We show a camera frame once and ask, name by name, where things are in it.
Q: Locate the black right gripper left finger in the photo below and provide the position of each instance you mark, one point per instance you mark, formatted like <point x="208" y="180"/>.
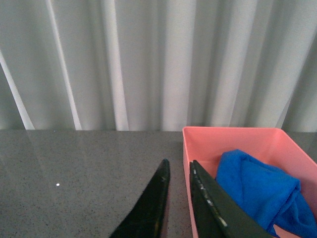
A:
<point x="149" y="216"/>

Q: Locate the blue microfiber cloth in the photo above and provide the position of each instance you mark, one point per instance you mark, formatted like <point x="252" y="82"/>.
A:
<point x="266" y="193"/>

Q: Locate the pink plastic bin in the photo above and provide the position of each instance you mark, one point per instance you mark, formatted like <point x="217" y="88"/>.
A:
<point x="270" y="145"/>

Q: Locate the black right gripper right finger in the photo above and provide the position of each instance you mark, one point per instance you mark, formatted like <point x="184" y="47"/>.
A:
<point x="216" y="214"/>

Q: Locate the white pleated curtain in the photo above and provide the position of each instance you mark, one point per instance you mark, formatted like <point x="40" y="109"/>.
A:
<point x="158" y="64"/>

